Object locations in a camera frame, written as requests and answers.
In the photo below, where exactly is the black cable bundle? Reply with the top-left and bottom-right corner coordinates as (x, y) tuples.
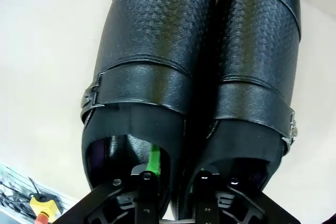
(0, 176), (40, 221)

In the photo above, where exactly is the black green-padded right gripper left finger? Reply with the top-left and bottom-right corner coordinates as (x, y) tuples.
(56, 144), (161, 224)

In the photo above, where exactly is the black textured buckle shoe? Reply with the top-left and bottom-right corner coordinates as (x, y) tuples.
(80, 0), (219, 218)
(170, 0), (302, 221)

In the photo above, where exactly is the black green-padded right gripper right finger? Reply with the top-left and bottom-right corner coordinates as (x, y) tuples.
(193, 166), (301, 224)

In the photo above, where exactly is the yellow emergency stop box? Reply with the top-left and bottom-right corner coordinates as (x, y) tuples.
(28, 193), (59, 222)

